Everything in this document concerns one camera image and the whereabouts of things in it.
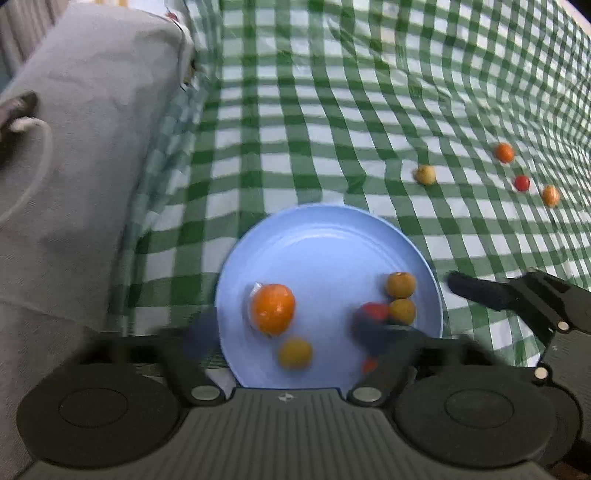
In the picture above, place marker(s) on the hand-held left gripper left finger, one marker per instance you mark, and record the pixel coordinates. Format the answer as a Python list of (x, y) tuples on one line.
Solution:
[(198, 339)]

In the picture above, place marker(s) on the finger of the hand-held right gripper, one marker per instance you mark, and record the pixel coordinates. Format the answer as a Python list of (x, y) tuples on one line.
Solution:
[(480, 290)]

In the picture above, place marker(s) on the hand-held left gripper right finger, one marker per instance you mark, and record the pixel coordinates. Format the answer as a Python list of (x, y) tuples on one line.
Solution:
[(371, 334)]

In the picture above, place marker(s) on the red cherry tomato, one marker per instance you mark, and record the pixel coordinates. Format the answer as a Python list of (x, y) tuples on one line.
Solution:
[(522, 183), (375, 311)]

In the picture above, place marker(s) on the yellow-green round fruit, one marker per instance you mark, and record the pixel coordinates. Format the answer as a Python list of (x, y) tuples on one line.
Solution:
[(403, 310), (425, 175), (295, 353), (400, 284)]

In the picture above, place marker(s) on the plastic-wrapped large orange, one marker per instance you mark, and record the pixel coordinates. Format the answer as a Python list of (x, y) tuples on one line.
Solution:
[(273, 308)]

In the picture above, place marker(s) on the blue plate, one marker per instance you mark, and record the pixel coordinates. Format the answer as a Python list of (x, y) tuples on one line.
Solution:
[(323, 258)]

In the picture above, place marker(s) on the plastic-wrapped small orange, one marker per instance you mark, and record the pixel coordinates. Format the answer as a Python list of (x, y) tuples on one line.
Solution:
[(550, 195)]

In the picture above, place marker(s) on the grey fabric cushion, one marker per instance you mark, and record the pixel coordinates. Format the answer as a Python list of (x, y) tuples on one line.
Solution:
[(92, 161)]

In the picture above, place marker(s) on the green checked tablecloth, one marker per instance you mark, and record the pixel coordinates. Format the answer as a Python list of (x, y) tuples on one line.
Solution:
[(346, 115)]

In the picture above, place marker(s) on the black smartphone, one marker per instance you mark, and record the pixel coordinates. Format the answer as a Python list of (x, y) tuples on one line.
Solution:
[(16, 108)]

